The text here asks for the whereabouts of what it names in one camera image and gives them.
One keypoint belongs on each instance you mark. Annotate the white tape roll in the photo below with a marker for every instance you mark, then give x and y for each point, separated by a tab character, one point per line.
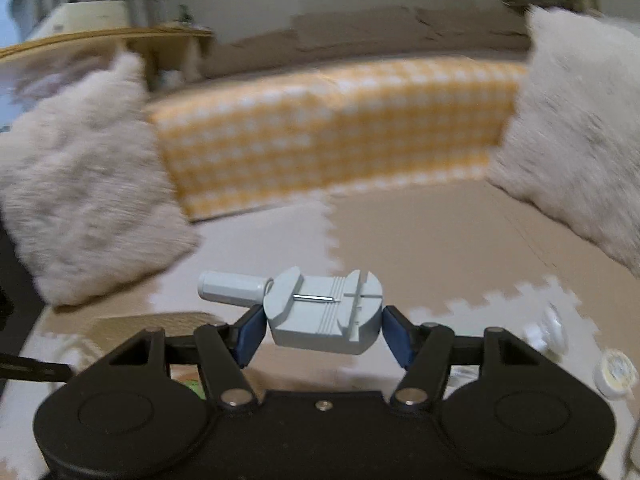
616	375

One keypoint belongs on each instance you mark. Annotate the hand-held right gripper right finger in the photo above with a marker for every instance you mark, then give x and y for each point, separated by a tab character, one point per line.
401	340

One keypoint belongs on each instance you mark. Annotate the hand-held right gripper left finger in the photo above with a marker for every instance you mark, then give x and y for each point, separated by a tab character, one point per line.
250	336

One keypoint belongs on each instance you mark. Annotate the white small plastic hook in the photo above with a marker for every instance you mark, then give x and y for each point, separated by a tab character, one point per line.
550	327

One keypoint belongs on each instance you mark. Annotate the white fluffy pillow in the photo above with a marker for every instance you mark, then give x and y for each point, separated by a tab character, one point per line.
85	185
580	135

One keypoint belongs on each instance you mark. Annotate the beige and white foam mat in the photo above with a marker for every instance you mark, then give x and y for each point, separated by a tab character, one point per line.
425	250

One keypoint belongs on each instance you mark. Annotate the beige bed duvet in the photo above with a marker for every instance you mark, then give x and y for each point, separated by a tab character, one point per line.
360	35

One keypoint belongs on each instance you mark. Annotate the yellow checked mattress cover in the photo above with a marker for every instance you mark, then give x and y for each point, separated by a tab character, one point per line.
340	130

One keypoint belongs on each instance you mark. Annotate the wooden shelf unit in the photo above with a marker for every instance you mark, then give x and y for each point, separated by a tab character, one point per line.
110	42

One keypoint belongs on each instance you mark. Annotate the green small item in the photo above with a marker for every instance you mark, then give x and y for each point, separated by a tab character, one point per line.
192	386

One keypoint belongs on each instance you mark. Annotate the cream perforated plastic basket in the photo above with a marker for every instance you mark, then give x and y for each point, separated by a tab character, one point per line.
150	322

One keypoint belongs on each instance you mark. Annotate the grey watch link remover tool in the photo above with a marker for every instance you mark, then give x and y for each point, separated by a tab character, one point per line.
320	317

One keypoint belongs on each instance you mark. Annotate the white storage box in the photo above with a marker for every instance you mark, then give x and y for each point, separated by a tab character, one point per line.
80	20

